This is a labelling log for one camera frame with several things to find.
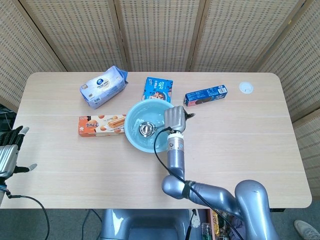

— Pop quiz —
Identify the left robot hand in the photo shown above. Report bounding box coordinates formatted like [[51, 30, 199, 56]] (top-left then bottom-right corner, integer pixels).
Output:
[[0, 125, 38, 179]]

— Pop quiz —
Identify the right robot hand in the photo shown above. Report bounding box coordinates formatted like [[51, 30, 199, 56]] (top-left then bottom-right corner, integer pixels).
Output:
[[163, 105, 195, 133]]

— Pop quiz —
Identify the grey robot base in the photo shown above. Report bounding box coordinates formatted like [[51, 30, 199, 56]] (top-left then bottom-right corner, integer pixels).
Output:
[[99, 208, 201, 240]]

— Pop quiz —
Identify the long blue sandwich cookie box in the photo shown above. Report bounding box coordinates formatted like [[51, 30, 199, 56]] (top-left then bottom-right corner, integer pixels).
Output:
[[184, 84, 229, 108]]

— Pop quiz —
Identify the light blue bowl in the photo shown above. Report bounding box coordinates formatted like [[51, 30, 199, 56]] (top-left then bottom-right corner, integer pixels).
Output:
[[124, 100, 176, 154]]

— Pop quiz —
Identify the blue chocolate cookie box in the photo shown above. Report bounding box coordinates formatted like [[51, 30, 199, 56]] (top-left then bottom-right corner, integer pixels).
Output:
[[142, 76, 174, 104]]

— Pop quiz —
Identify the orange egg roll box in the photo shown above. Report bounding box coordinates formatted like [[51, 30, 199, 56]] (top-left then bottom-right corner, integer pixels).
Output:
[[77, 113, 128, 138]]

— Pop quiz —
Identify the blue white tissue pack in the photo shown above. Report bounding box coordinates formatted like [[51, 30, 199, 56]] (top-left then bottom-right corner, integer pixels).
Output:
[[79, 65, 129, 110]]

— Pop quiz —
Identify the woven wooden folding screen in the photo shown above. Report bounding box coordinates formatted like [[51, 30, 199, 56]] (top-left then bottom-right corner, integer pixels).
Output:
[[0, 0, 320, 187]]

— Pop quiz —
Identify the white plug strip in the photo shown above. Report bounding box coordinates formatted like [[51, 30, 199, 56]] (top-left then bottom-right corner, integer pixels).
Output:
[[187, 208, 201, 230]]

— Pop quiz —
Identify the pink storage crate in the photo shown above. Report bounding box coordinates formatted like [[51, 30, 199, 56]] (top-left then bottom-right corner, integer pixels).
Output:
[[206, 208, 247, 240]]

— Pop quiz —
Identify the white sneaker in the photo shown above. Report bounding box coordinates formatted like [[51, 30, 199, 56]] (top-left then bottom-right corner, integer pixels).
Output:
[[293, 219, 320, 240]]

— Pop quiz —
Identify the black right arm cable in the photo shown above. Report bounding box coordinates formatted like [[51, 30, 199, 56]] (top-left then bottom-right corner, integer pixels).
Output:
[[153, 126, 247, 240]]

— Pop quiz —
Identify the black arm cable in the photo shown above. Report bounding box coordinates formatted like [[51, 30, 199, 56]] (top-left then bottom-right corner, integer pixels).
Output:
[[153, 126, 247, 240], [4, 190, 51, 240]]

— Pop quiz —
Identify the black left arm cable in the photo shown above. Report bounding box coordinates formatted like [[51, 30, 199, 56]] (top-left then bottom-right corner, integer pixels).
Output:
[[4, 190, 51, 240]]

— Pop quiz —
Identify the white round cable grommet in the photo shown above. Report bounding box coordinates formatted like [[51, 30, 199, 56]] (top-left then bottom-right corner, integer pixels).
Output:
[[238, 81, 254, 95]]

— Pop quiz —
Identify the black floor cable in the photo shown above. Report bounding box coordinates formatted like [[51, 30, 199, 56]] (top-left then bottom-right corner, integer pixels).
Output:
[[79, 208, 104, 240]]

